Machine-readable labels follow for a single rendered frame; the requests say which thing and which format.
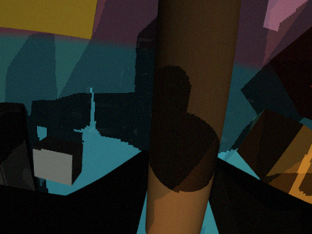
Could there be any orange long bar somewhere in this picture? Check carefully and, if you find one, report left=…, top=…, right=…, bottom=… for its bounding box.
left=237, top=109, right=312, bottom=204

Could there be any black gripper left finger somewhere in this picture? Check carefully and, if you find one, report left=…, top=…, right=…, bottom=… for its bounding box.
left=0, top=150, right=150, bottom=234

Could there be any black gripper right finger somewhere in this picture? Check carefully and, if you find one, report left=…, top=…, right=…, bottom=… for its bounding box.
left=209, top=158, right=312, bottom=234

